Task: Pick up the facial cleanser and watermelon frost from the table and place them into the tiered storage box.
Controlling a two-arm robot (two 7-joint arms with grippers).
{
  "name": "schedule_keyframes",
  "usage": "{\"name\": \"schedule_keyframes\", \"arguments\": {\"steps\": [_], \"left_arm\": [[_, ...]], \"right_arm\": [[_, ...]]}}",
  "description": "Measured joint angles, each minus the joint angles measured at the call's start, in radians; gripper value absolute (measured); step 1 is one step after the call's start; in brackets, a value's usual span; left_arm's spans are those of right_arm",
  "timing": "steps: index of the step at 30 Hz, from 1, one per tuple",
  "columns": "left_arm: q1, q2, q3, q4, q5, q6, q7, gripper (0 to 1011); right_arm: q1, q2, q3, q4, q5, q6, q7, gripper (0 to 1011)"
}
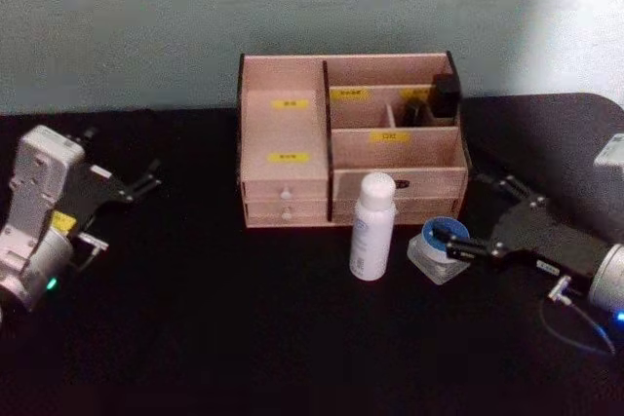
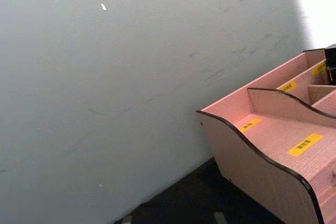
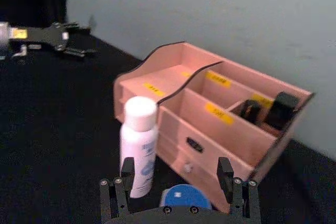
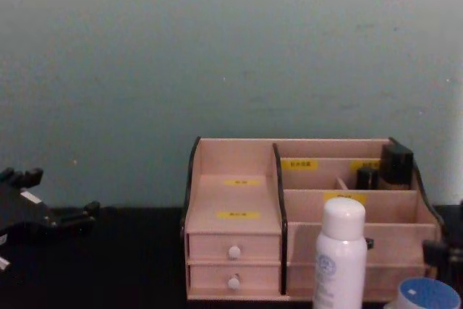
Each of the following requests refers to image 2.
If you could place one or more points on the black table cloth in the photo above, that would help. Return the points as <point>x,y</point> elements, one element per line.
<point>194,197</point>

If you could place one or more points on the plain pale wall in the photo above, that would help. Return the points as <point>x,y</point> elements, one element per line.
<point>105,77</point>

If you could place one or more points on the pink wooden desk organizer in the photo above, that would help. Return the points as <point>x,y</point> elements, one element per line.
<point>275,140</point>

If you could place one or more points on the black object in organizer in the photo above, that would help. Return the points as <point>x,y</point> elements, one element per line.
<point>331,62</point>

